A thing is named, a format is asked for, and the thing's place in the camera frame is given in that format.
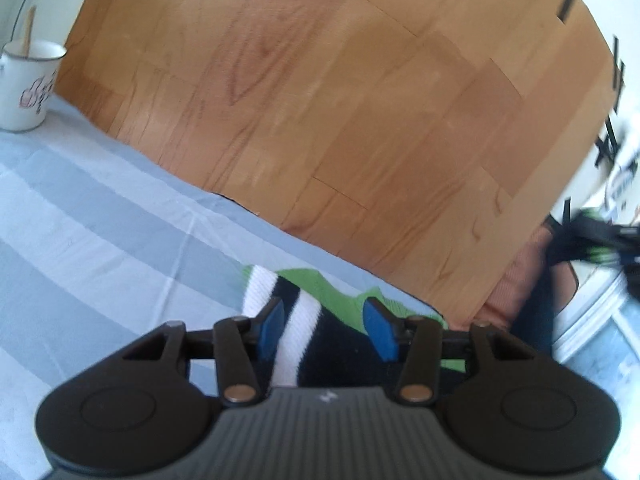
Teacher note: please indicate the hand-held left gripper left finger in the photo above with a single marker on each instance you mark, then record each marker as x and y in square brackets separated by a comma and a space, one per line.
[270, 332]

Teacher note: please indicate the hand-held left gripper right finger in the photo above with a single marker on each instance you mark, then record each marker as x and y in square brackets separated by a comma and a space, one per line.
[381, 332]

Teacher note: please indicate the striped green navy knit sweater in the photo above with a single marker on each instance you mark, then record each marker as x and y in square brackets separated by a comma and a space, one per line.
[335, 345]

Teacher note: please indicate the dark blue cloth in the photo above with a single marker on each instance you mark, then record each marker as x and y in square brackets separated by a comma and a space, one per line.
[539, 305]

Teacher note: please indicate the brown cushion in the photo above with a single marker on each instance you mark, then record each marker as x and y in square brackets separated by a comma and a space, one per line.
[515, 280]

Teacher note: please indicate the grey blue striped sheet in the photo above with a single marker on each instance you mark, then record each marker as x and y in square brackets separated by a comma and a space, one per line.
[100, 235]

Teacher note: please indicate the wood pattern board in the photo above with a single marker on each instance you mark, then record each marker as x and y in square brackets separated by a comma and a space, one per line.
[325, 110]

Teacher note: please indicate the white enamel mug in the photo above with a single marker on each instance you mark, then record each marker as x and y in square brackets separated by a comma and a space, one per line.
[25, 95]

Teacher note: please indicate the wooden stick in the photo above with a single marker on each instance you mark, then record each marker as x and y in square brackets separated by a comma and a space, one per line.
[28, 30]

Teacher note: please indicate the white window frame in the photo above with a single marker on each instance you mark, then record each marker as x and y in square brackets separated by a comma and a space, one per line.
[590, 315]

